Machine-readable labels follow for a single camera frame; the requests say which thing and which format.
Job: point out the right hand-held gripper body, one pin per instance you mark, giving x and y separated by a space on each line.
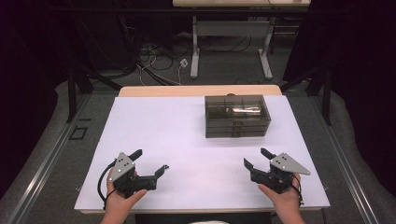
285 163

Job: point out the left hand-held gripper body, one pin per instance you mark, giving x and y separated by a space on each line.
123 168

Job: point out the smoked clear drawer box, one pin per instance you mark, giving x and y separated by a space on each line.
236 115

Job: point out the person's left hand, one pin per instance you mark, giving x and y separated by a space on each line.
118 203

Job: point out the person's right hand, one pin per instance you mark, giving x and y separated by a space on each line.
286 203

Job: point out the black metal stand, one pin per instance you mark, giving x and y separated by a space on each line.
326 96
72 93

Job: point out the light wooden table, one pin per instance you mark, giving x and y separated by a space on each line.
199 90

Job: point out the white power adapter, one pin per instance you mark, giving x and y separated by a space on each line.
183 63

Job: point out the dark curtain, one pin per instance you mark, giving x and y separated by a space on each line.
28 77
367 77

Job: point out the white desk with metal legs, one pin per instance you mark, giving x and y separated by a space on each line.
230 28

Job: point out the aluminium floor rail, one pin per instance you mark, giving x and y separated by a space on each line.
345 161
46 161

